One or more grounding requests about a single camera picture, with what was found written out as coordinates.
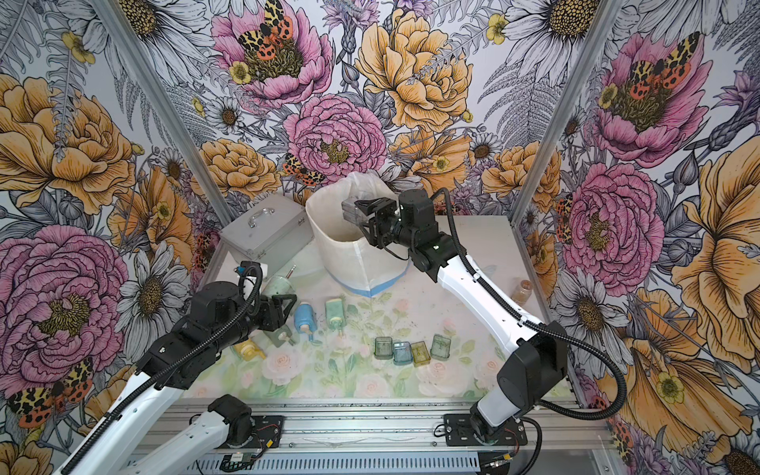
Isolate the yellow pencil sharpener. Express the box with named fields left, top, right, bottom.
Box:
left=233, top=340, right=266, bottom=361

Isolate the grey translucent shavings tray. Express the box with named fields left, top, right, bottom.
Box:
left=342, top=198, right=366, bottom=227

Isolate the dark green pencil sharpener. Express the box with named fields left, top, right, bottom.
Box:
left=265, top=328, right=296, bottom=348

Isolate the blue pencil sharpener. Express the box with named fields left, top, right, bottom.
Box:
left=294, top=302, right=318, bottom=342

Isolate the teal square pencil sharpener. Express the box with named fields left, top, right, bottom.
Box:
left=325, top=298, right=346, bottom=334

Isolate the translucent green shavings tray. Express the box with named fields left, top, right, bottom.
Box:
left=373, top=336, right=394, bottom=360

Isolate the translucent blue shavings tray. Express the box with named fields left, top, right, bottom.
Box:
left=392, top=342, right=414, bottom=366

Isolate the clear teal shavings tray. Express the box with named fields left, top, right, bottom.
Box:
left=431, top=334, right=451, bottom=361

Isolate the translucent yellow shavings tray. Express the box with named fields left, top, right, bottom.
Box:
left=411, top=340, right=431, bottom=367

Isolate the grey-green pencil sharpener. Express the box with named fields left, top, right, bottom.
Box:
left=262, top=265, right=297, bottom=297

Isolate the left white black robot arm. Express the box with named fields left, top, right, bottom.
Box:
left=58, top=261, right=298, bottom=474

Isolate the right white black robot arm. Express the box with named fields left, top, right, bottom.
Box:
left=342, top=188, right=627, bottom=443

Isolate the white lined trash bin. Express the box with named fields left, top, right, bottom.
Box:
left=306, top=172, right=410, bottom=297

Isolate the silver aluminium case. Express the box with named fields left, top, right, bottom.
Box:
left=221, top=195, right=314, bottom=274

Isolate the small glass jar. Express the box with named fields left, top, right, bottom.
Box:
left=511, top=279, right=534, bottom=307

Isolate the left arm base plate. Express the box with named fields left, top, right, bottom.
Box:
left=218, top=416, right=285, bottom=450

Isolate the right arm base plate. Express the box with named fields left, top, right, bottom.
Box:
left=443, top=414, right=528, bottom=447

